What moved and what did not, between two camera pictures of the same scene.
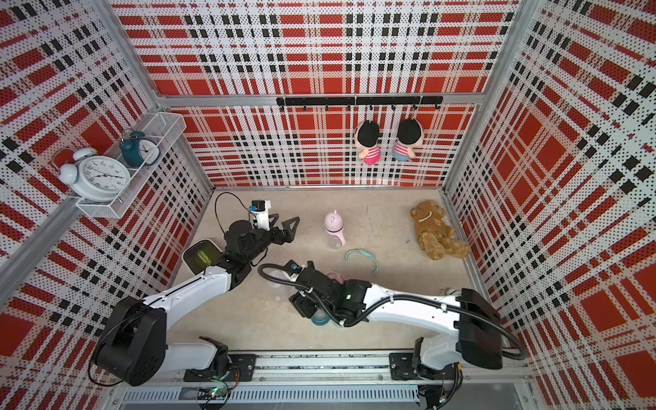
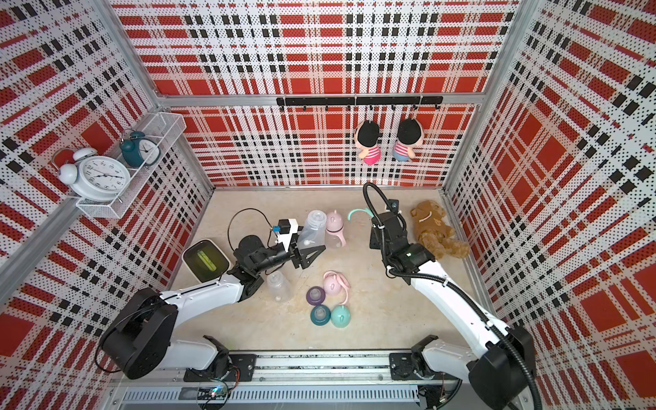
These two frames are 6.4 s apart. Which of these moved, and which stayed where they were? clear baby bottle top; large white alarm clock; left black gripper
Moved: left black gripper
Stayed: large white alarm clock; clear baby bottle top
